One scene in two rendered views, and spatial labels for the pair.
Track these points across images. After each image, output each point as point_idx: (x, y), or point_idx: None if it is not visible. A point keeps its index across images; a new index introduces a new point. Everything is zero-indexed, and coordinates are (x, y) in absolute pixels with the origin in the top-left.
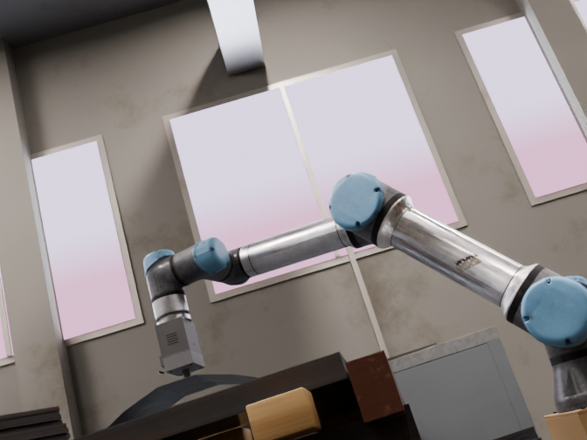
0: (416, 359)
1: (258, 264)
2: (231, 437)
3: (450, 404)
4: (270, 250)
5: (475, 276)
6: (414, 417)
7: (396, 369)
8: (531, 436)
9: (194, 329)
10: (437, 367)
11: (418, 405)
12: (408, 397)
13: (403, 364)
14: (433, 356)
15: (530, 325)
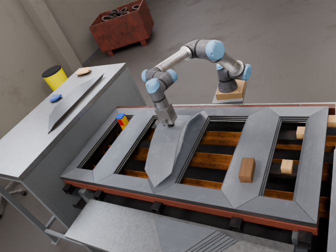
0: (111, 81)
1: None
2: None
3: (122, 93)
4: (171, 67)
5: (235, 67)
6: (115, 102)
7: (107, 87)
8: None
9: None
10: (116, 82)
11: (115, 97)
12: (112, 96)
13: (108, 85)
14: (114, 79)
15: (245, 77)
